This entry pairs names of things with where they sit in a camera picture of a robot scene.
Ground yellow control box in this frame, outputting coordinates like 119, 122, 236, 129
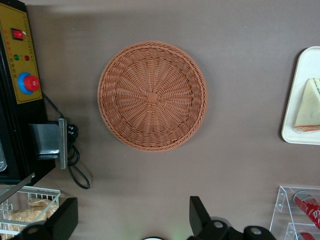
0, 0, 69, 186

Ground red emergency stop button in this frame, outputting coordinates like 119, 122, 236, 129
17, 72, 41, 96

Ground beige rectangular serving tray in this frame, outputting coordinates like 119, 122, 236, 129
281, 45, 320, 146

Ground black power cable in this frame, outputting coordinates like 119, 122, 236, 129
41, 91, 91, 190

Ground clear acrylic bottle rack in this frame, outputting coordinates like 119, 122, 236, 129
269, 185, 320, 240

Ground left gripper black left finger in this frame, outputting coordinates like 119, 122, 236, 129
14, 197, 79, 240

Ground triangular sandwich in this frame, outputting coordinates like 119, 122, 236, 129
293, 77, 320, 135

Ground red cola bottle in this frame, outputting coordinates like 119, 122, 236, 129
295, 231, 320, 240
292, 190, 320, 230

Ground red rocker switch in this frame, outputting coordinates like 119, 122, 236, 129
10, 27, 25, 42

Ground round brown wicker basket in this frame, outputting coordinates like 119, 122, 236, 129
97, 40, 209, 153

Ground bagged fried snack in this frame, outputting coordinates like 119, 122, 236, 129
0, 221, 29, 238
7, 198, 60, 226

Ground white wire rack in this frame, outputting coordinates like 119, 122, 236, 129
0, 186, 62, 240

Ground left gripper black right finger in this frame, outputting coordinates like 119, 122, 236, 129
188, 195, 276, 240

